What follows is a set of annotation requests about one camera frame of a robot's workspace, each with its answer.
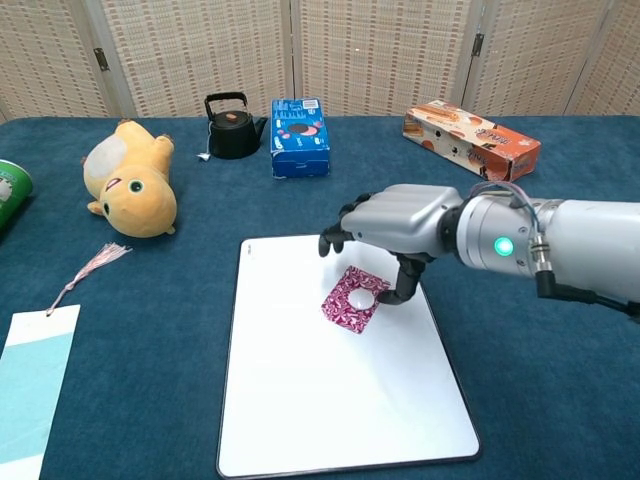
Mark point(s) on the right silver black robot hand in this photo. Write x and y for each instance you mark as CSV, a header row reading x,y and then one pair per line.
x,y
400,215

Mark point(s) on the pink patterned square packet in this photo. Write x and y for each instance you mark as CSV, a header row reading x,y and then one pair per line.
x,y
340,310

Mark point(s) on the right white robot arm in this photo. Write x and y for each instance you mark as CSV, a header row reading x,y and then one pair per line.
x,y
590,240

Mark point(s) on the white rectangular whiteboard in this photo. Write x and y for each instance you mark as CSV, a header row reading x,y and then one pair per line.
x,y
325,400

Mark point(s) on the orange biscuit box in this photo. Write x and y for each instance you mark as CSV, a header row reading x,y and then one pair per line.
x,y
470,145

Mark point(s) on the blue Oreo cookie box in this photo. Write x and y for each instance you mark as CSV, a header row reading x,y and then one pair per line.
x,y
300,150

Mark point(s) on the black cast iron teapot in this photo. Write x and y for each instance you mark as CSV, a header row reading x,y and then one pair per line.
x,y
232,137

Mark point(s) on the woven bamboo folding screen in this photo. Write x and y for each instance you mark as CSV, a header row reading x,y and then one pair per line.
x,y
200,50

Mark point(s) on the dark blue tablecloth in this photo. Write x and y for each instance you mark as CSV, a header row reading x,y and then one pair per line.
x,y
150,300

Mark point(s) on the yellow plush hamster toy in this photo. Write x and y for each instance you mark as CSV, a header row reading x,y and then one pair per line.
x,y
135,200

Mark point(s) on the green chip can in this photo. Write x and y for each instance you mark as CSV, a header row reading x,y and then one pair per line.
x,y
12,195

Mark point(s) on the white and blue tasselled bookmark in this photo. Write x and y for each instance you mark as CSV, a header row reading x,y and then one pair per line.
x,y
30,375

